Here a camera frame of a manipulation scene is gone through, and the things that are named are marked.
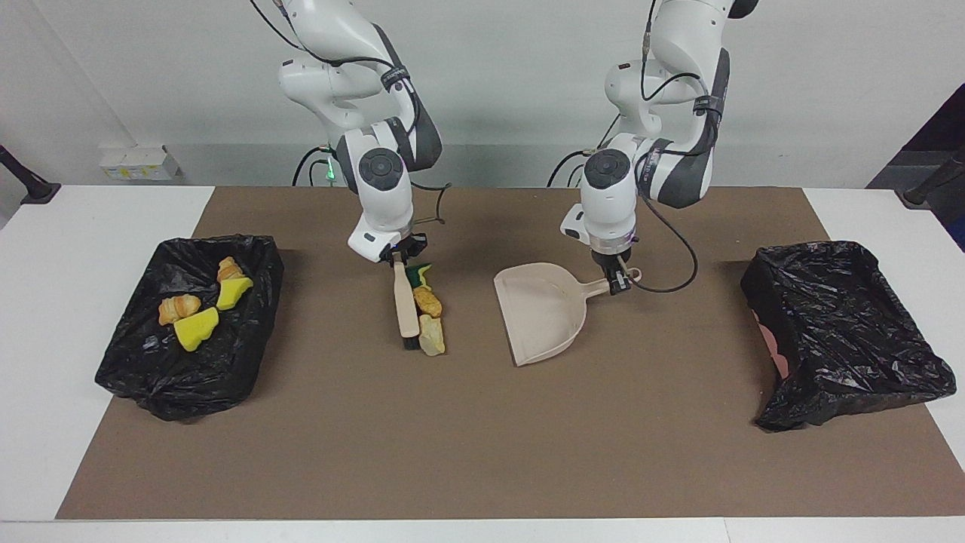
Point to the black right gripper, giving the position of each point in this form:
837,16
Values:
411,247

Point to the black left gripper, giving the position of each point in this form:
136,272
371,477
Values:
612,262

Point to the green and yellow sponge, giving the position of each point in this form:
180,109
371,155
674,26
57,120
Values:
421,273

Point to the beige hand brush black bristles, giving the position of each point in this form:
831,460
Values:
405,302

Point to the brown bread roll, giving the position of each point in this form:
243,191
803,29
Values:
428,302

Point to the beige plastic dustpan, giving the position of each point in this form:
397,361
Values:
543,317

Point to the pale bread chunk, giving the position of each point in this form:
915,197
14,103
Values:
432,337

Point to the small yellow sponge wedge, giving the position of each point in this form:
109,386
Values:
234,292

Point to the toy croissant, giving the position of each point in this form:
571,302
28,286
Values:
179,309
228,269

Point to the large yellow sponge piece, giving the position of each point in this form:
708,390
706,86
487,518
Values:
196,329

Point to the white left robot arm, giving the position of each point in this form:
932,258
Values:
611,204

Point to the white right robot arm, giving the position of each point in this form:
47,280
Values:
381,204

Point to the black bag bin pink inside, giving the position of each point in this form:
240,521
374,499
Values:
844,332

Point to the black bag lined bin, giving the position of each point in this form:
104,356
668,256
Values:
136,369

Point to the brown table mat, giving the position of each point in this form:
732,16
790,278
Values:
377,452

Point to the black stand foot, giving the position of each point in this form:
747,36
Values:
935,181
26,181

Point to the white wall socket box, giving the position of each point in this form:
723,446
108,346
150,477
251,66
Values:
139,162

